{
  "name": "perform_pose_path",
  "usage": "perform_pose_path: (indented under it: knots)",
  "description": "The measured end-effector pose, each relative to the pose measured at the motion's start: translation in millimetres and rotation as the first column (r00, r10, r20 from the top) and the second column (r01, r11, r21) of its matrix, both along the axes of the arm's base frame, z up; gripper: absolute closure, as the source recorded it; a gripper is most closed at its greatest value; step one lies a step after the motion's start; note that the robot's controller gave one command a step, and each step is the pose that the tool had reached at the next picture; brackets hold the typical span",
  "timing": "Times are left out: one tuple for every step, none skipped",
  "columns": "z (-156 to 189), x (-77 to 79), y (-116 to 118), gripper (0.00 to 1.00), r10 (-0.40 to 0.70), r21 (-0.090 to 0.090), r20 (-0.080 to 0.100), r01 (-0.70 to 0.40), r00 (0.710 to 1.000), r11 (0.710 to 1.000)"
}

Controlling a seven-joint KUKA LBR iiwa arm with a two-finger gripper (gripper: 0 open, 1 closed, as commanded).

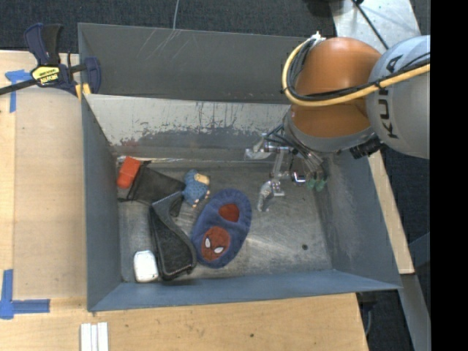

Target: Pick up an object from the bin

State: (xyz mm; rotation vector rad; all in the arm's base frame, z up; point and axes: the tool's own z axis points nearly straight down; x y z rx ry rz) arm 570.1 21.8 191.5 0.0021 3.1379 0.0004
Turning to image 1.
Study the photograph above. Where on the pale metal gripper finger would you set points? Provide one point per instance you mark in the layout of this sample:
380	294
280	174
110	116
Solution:
260	152
267	194

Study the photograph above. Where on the grey metal bin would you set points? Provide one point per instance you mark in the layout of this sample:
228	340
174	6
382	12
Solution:
285	229

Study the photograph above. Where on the blue slipper with red mask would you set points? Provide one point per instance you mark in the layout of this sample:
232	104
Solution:
223	229

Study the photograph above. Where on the blue toy animal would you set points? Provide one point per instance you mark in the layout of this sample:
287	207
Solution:
194	190

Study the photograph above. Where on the black mesh pouch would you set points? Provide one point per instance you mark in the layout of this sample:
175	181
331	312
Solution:
155	186

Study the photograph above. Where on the orange-red block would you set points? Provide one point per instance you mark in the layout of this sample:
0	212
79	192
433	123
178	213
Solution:
128	172

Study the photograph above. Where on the white small box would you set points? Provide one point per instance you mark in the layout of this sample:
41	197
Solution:
145	266

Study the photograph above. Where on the black cylinder on white bracket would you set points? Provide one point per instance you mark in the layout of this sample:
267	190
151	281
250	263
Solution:
365	148

